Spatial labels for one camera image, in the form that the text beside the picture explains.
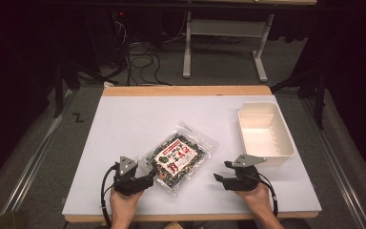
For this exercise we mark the white plug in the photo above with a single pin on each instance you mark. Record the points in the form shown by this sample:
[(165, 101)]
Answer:
[(108, 85)]

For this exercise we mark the wooden table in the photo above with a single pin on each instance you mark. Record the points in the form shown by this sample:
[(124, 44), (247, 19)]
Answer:
[(184, 90)]

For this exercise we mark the white plastic bin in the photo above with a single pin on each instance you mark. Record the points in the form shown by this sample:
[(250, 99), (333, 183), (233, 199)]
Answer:
[(265, 136)]

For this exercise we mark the white table mat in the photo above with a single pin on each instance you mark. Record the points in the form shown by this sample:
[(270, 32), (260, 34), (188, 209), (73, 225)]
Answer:
[(139, 120)]

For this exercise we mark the black metal stand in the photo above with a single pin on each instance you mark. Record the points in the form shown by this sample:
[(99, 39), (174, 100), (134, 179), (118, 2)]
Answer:
[(320, 98), (59, 89)]

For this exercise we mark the person's right hand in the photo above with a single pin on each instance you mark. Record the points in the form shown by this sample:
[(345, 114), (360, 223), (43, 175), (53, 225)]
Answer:
[(257, 198)]

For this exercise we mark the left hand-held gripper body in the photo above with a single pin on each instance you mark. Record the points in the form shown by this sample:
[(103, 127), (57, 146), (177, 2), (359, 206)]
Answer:
[(125, 183)]

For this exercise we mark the person's left hand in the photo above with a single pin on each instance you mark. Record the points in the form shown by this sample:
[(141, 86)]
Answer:
[(124, 203)]

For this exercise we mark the metal floor rail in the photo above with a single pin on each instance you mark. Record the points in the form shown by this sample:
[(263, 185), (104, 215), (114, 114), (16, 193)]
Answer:
[(340, 159), (35, 159)]

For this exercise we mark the white metal desk frame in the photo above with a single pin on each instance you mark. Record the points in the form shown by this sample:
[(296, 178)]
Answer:
[(225, 28)]

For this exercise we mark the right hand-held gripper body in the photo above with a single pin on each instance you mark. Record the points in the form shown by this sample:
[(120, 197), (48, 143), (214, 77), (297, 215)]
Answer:
[(247, 178)]

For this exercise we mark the clear bag of mixed beans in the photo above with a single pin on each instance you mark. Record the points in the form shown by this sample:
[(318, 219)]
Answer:
[(178, 157)]

